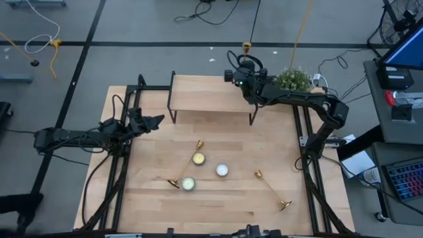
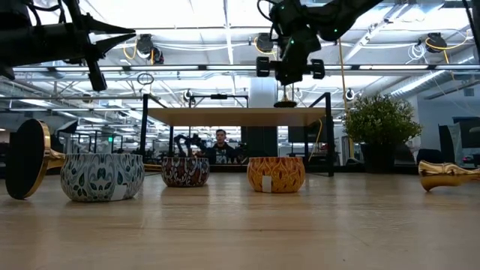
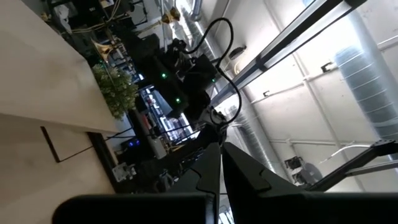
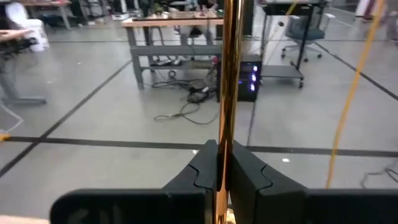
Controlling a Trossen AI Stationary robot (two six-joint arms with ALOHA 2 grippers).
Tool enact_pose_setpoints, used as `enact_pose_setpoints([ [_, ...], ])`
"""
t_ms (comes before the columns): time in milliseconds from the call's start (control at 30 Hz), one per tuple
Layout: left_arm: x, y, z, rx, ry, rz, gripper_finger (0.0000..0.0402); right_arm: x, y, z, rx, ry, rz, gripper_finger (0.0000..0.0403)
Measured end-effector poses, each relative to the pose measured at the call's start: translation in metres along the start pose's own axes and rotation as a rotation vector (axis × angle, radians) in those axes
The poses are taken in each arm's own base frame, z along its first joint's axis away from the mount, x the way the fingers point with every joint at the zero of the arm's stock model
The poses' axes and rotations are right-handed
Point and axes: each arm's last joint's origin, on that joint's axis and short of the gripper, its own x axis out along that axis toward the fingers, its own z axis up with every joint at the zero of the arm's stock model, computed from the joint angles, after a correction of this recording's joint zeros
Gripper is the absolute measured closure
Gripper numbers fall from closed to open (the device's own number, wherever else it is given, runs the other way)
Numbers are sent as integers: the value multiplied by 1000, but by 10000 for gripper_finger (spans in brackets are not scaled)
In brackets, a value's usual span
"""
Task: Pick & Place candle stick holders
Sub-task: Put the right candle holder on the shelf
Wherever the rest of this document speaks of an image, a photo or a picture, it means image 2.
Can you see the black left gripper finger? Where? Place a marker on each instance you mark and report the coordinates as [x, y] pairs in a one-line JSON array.
[[108, 44], [108, 28]]

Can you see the gold candlestick holder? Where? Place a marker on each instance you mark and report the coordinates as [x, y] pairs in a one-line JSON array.
[[26, 157], [285, 104], [438, 174]]

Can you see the orange patterned candle tin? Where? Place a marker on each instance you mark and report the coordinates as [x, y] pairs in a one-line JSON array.
[[275, 172]]

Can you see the teal white floral candle tin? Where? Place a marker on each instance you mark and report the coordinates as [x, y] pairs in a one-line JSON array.
[[101, 176]]

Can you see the maroon white patterned candle tin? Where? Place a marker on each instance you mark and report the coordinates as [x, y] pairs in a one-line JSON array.
[[185, 172]]

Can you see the black background robot arm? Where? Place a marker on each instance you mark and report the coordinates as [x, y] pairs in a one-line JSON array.
[[183, 144]]

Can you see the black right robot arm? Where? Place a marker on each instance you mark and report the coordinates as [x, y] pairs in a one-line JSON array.
[[345, 15]]

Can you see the white building column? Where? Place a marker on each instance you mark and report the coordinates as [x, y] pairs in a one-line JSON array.
[[262, 93]]

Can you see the wooden shelf with black legs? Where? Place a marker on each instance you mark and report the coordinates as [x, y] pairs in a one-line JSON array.
[[240, 117]]

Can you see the green potted plant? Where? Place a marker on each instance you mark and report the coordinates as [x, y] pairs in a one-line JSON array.
[[380, 123]]

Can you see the person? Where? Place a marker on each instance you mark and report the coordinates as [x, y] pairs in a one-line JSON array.
[[221, 150]]

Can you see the dark office chair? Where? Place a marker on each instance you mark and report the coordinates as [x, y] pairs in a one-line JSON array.
[[429, 157]]

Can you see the dark background monitor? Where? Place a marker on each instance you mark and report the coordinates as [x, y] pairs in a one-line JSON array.
[[467, 131]]

